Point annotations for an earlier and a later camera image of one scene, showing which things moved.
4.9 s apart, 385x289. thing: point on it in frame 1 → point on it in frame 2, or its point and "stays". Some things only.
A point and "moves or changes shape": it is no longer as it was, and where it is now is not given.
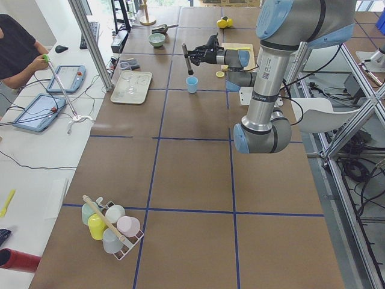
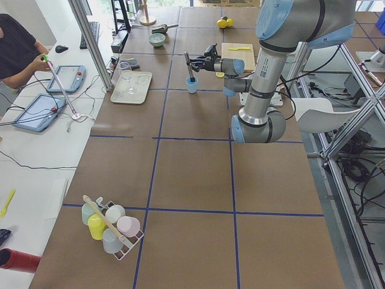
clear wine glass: x=127 y=75 stays
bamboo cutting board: x=248 y=47 stays
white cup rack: x=135 y=241 stays
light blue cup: x=192 y=83 stays
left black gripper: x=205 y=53 → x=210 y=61
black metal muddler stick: x=190 y=72 moves or changes shape
